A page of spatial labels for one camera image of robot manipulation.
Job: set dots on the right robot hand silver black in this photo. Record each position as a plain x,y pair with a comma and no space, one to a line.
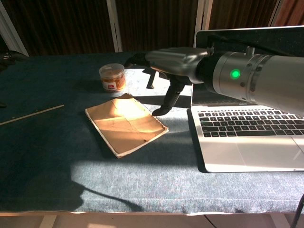
175,63

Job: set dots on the silver laptop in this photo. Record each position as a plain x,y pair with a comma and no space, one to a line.
249,147

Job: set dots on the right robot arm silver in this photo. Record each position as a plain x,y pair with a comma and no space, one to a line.
273,78

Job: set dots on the clear plastic snack jar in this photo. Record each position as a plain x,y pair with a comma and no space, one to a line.
112,79

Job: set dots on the brown spiral notebook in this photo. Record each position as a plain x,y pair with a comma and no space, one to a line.
126,128

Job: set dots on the dark brown curtain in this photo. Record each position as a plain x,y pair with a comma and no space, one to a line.
71,23

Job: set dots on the red curtain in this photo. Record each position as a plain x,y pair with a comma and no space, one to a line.
293,12

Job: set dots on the dark blue tablecloth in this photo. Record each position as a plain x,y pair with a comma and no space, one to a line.
71,166

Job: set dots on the thin wooden stick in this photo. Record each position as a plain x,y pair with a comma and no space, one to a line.
32,114

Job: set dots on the black bag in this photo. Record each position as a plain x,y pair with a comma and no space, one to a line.
12,58

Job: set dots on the white window frame post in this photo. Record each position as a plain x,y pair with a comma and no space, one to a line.
276,12
204,16
12,31
115,26

